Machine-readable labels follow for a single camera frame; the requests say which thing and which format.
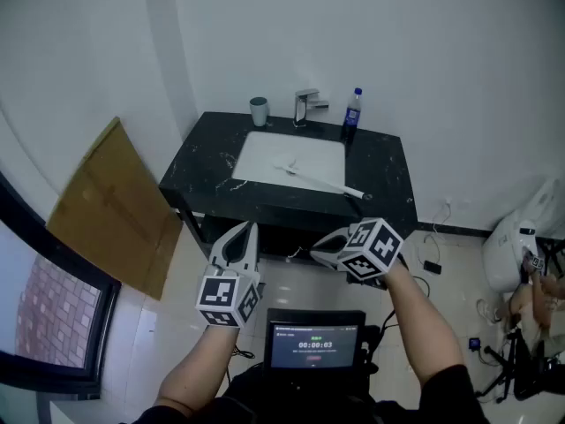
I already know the brown cardboard sheet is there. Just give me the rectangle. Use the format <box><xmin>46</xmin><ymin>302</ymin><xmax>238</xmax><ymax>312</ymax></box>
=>
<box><xmin>46</xmin><ymin>116</ymin><xmax>185</xmax><ymax>302</ymax></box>

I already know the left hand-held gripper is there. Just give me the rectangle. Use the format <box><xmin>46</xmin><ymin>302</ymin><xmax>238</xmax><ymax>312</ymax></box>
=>
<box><xmin>195</xmin><ymin>222</ymin><xmax>266</xmax><ymax>329</ymax></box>

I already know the white long-handled brush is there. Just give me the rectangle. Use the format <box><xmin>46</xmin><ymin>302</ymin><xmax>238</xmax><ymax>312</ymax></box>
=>
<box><xmin>272</xmin><ymin>151</ymin><xmax>366</xmax><ymax>201</ymax></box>

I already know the person's right forearm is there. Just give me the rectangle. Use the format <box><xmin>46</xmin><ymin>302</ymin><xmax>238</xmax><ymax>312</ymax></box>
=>
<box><xmin>383</xmin><ymin>261</ymin><xmax>464</xmax><ymax>388</ymax></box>

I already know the person's black clothing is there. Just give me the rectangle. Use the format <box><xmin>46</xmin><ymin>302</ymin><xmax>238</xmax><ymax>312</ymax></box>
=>
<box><xmin>132</xmin><ymin>362</ymin><xmax>486</xmax><ymax>424</ymax></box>

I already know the small timer screen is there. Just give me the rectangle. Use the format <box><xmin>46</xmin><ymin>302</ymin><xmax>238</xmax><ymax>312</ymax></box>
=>
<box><xmin>263</xmin><ymin>307</ymin><xmax>367</xmax><ymax>373</ymax></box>

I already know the black tripod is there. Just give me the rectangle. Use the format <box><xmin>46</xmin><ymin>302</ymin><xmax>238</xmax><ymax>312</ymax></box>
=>
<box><xmin>476</xmin><ymin>324</ymin><xmax>565</xmax><ymax>404</ymax></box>

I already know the white cable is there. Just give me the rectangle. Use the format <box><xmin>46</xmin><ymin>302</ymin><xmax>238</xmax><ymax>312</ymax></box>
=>
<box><xmin>423</xmin><ymin>196</ymin><xmax>454</xmax><ymax>246</ymax></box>

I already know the person's left forearm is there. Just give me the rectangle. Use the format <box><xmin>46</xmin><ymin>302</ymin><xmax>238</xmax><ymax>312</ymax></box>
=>
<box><xmin>154</xmin><ymin>322</ymin><xmax>242</xmax><ymax>410</ymax></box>

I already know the grey cup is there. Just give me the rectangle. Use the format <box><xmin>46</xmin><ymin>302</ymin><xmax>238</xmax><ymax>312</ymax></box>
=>
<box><xmin>249</xmin><ymin>96</ymin><xmax>270</xmax><ymax>127</ymax></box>

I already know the black marble vanity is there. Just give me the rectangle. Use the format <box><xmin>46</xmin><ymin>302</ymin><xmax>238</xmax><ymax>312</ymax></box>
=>
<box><xmin>158</xmin><ymin>111</ymin><xmax>419</xmax><ymax>260</ymax></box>

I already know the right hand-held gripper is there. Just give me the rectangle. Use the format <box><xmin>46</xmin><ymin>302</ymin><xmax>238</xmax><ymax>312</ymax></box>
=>
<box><xmin>310</xmin><ymin>217</ymin><xmax>408</xmax><ymax>289</ymax></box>

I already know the dark soda bottle blue cap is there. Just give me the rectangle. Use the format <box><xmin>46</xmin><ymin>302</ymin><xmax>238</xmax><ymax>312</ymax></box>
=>
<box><xmin>340</xmin><ymin>87</ymin><xmax>364</xmax><ymax>143</ymax></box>

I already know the chrome faucet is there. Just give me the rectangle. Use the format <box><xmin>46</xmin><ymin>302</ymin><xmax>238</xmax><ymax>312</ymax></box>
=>
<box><xmin>293</xmin><ymin>87</ymin><xmax>331</xmax><ymax>128</ymax></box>

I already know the white sink basin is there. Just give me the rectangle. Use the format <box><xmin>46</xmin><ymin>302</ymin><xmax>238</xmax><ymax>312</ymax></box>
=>
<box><xmin>231</xmin><ymin>130</ymin><xmax>347</xmax><ymax>193</ymax></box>

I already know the black framed window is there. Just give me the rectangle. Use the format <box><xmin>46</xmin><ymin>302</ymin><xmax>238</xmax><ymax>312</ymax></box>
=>
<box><xmin>0</xmin><ymin>170</ymin><xmax>123</xmax><ymax>399</ymax></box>

